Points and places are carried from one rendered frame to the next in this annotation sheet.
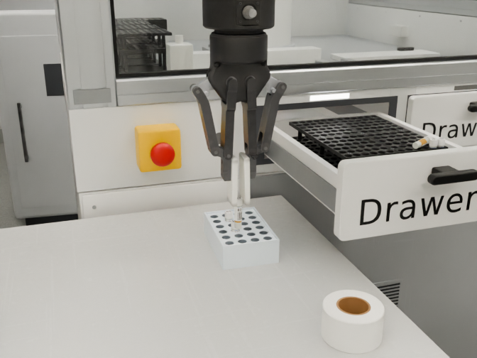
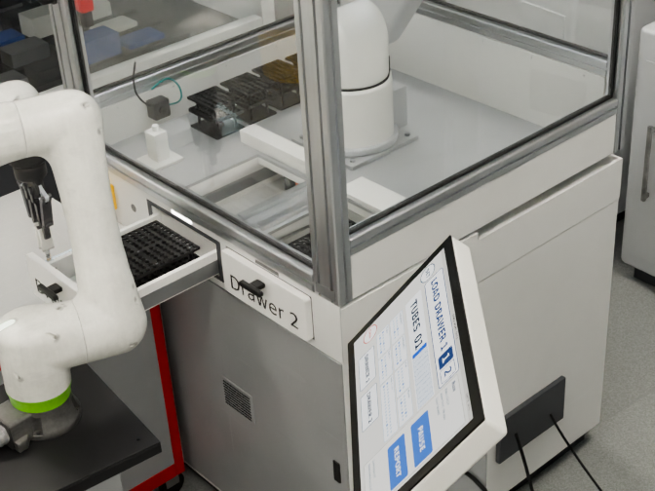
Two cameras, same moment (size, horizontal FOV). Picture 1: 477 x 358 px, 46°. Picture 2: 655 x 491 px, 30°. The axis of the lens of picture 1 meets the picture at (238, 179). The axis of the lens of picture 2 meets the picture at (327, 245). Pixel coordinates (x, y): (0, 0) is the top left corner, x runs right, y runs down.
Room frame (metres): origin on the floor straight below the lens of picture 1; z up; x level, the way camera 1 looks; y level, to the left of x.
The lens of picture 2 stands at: (0.42, -2.58, 2.37)
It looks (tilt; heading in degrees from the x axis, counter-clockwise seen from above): 32 degrees down; 68
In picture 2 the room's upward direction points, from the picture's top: 4 degrees counter-clockwise
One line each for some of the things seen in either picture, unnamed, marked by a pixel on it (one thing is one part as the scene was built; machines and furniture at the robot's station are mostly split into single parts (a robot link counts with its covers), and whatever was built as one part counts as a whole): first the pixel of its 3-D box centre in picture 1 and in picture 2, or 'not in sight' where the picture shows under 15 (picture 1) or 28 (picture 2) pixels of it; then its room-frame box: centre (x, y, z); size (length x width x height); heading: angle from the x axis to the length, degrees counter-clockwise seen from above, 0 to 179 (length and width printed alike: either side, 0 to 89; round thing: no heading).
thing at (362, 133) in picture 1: (360, 151); (139, 263); (0.92, -0.21, 0.87); 0.22 x 0.18 x 0.06; 18
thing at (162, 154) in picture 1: (162, 153); not in sight; (0.89, 0.13, 0.88); 0.04 x 0.03 x 0.04; 108
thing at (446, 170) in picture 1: (448, 174); (52, 289); (0.71, -0.28, 0.91); 0.07 x 0.04 x 0.01; 108
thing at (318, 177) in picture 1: (358, 152); (143, 263); (0.93, -0.21, 0.86); 0.40 x 0.26 x 0.06; 18
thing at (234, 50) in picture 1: (238, 66); (31, 178); (0.75, 0.00, 1.04); 0.08 x 0.07 x 0.09; 105
